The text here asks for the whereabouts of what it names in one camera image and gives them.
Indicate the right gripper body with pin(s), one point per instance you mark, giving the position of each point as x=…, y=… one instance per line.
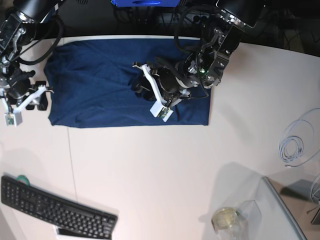
x=16, y=84

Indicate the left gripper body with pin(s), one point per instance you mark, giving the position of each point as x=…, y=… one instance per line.
x=170, y=86

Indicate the green tape roll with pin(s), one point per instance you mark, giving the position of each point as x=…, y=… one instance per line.
x=23, y=179

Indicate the clear glass jar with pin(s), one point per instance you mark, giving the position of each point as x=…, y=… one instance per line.
x=237, y=223

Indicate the blue long-sleeve t-shirt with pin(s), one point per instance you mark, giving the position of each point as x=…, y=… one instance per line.
x=91, y=81

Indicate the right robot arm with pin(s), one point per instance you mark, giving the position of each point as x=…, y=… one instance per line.
x=27, y=24

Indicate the black computer keyboard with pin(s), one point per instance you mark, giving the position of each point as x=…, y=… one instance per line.
x=68, y=215

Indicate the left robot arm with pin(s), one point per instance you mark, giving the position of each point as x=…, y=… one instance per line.
x=220, y=33

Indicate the blue box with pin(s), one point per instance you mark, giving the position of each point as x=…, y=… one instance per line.
x=145, y=3

